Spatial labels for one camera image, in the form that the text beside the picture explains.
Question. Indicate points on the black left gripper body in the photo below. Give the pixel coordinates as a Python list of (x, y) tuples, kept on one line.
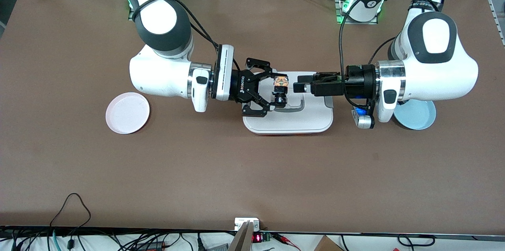
[(358, 81)]

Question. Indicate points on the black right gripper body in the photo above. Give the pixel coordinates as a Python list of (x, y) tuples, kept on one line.
[(241, 85)]

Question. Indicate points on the orange and black push-button switch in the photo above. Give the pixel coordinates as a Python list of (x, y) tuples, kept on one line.
[(280, 90)]

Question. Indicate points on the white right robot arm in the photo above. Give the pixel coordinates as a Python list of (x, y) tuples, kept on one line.
[(161, 73)]

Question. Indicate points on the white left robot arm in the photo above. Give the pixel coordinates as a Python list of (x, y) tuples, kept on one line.
[(430, 73)]

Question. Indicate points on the white box with grey latches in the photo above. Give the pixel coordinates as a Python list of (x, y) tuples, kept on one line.
[(292, 122)]

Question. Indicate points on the light blue round plate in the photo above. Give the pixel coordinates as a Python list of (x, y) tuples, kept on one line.
[(416, 118)]

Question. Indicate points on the pale pink round plate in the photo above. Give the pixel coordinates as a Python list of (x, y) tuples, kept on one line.
[(126, 115)]

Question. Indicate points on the red digit display module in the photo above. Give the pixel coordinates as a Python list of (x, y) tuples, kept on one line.
[(257, 238)]

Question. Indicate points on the brown cardboard piece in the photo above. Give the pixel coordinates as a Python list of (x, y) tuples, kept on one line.
[(327, 244)]

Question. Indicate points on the black power adapter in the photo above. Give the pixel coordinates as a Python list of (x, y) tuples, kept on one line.
[(152, 246)]

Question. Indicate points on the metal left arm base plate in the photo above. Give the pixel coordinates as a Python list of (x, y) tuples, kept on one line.
[(357, 22)]

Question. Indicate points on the aluminium frame profile with slots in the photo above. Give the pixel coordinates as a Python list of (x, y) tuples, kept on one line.
[(494, 10)]

